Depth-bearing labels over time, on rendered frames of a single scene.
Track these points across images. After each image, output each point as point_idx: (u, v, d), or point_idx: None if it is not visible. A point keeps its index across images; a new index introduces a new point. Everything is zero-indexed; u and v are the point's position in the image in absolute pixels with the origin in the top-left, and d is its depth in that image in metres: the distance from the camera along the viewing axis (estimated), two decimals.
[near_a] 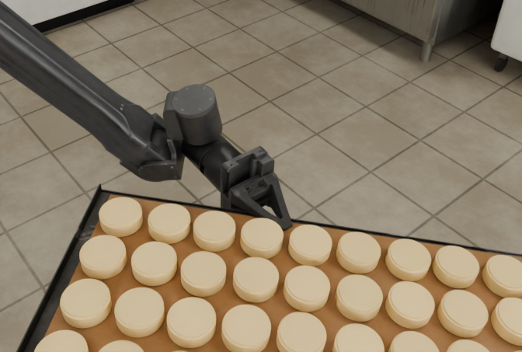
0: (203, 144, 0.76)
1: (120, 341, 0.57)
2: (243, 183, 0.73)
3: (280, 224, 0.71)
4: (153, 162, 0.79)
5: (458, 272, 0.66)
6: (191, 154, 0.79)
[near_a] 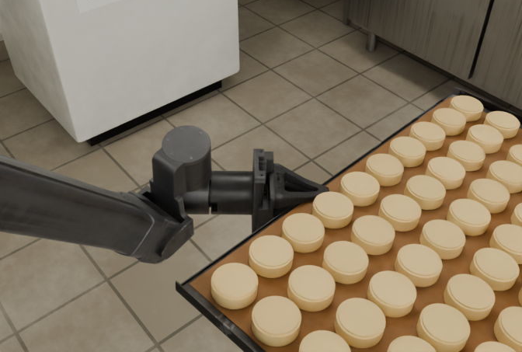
0: (208, 181, 0.71)
1: (390, 346, 0.56)
2: (272, 186, 0.73)
3: (323, 193, 0.75)
4: (172, 234, 0.69)
5: (437, 135, 0.84)
6: (191, 203, 0.73)
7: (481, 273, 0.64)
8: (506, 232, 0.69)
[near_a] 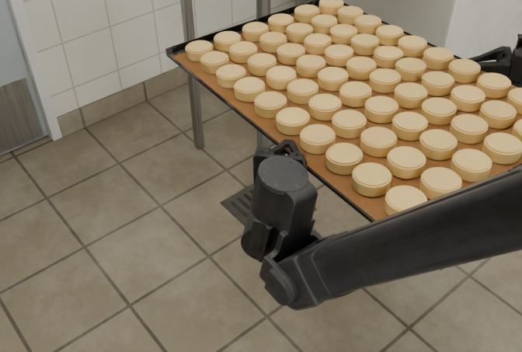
0: None
1: (461, 131, 0.81)
2: None
3: (292, 141, 0.83)
4: None
5: (239, 67, 0.97)
6: None
7: (393, 83, 0.92)
8: (356, 64, 0.97)
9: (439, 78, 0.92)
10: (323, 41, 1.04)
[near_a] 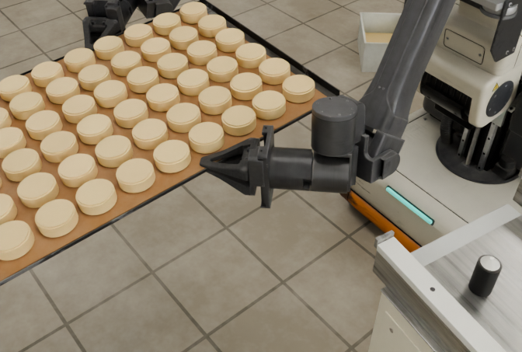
0: None
1: (211, 53, 0.96)
2: (255, 145, 0.79)
3: (207, 156, 0.80)
4: None
5: (50, 204, 0.74)
6: None
7: (124, 85, 0.92)
8: (81, 107, 0.88)
9: (125, 57, 0.97)
10: (13, 132, 0.85)
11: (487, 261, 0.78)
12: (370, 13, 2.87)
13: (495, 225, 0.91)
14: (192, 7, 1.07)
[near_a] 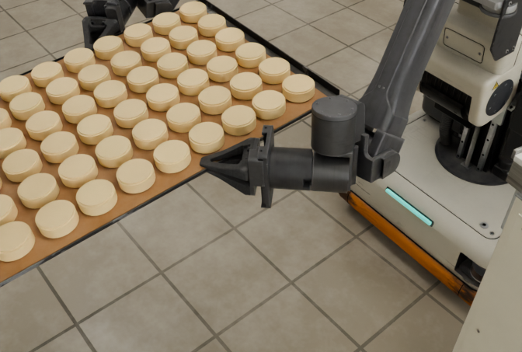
0: None
1: (211, 52, 0.96)
2: (255, 145, 0.79)
3: (207, 157, 0.80)
4: None
5: (50, 205, 0.74)
6: None
7: (124, 85, 0.92)
8: (81, 107, 0.88)
9: (125, 57, 0.97)
10: (13, 133, 0.85)
11: None
12: None
13: None
14: (192, 6, 1.07)
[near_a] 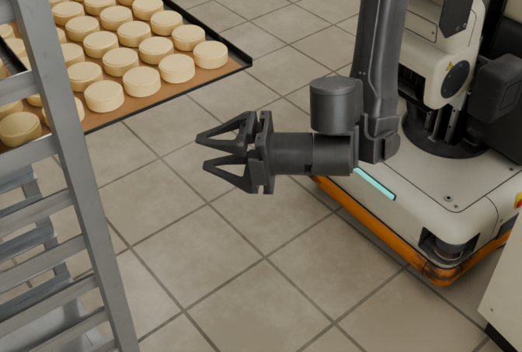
0: None
1: (125, 18, 0.92)
2: (251, 119, 0.75)
3: (202, 133, 0.77)
4: None
5: None
6: None
7: None
8: None
9: None
10: None
11: None
12: None
13: None
14: None
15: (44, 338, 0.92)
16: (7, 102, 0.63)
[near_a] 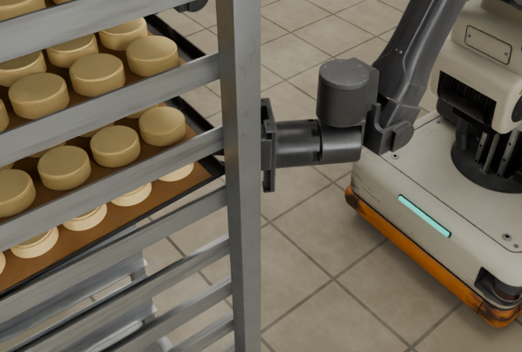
0: None
1: None
2: None
3: None
4: None
5: None
6: None
7: None
8: None
9: None
10: None
11: None
12: None
13: None
14: None
15: None
16: (196, 158, 0.62)
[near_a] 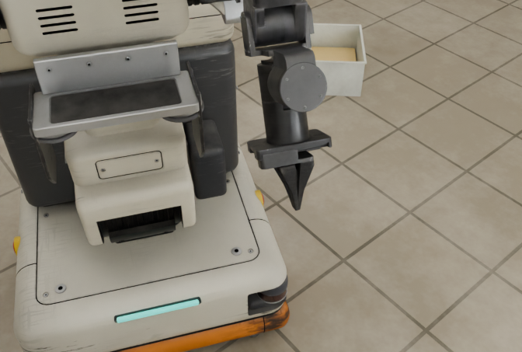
0: (269, 90, 0.71)
1: None
2: None
3: (290, 203, 0.80)
4: (251, 30, 0.71)
5: None
6: (264, 85, 0.74)
7: None
8: None
9: None
10: None
11: None
12: (321, 24, 2.42)
13: None
14: None
15: None
16: None
